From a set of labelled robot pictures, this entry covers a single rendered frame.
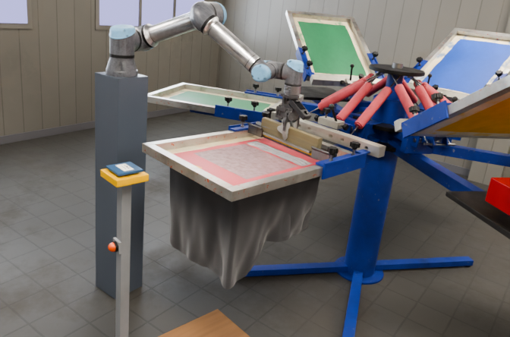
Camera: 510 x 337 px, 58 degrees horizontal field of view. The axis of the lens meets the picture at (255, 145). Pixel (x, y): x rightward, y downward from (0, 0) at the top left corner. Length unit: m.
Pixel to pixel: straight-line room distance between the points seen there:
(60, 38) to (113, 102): 3.10
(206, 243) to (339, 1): 4.49
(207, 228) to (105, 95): 0.86
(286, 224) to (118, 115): 0.94
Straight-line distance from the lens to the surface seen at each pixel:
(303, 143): 2.07
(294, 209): 1.97
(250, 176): 1.80
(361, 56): 3.69
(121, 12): 5.74
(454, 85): 3.47
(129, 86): 2.29
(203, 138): 2.13
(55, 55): 5.34
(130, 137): 2.36
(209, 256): 1.94
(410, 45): 5.61
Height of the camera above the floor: 1.61
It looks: 17 degrees down
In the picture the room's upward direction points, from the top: 6 degrees clockwise
